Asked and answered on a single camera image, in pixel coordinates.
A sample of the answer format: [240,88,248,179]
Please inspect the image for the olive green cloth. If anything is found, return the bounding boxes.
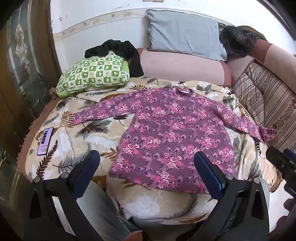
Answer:
[238,25,269,41]

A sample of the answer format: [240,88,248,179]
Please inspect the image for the purple floral long-sleeve shirt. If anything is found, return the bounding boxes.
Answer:
[73,87,275,194]

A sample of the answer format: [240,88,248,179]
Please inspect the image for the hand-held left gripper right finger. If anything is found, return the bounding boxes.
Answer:
[194,151,270,241]

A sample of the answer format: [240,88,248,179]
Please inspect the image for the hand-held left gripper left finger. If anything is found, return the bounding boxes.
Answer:
[23,149,104,241]

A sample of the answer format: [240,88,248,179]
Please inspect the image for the pink bolster cushion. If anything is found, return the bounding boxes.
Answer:
[227,39,296,81]
[136,47,232,87]

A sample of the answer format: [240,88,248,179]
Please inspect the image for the brown striped cushion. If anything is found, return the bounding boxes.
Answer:
[232,59,296,153]

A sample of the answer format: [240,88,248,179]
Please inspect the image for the beige leaf print blanket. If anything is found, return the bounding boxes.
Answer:
[17,77,281,224]

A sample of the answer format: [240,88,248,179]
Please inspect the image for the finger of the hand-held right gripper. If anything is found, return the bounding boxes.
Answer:
[283,148,296,163]
[265,146,292,180]

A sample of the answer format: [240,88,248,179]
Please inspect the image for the grey pillow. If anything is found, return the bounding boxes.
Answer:
[145,9,227,61]

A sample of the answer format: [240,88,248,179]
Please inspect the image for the black garment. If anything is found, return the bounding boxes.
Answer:
[84,39,144,77]

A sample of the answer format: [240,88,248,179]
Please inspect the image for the person's blue jeans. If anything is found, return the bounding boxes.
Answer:
[76,181,145,241]

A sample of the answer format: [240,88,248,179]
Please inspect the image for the dark furry cloth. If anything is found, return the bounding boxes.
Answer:
[218,25,258,58]

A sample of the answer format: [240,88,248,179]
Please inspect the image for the green checkered pillow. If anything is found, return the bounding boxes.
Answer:
[56,51,130,98]

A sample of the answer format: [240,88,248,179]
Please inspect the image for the smartphone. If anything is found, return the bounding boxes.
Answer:
[36,127,54,156]

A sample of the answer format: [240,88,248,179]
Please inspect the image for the wooden mirrored wardrobe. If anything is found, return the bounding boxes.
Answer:
[0,0,61,241]

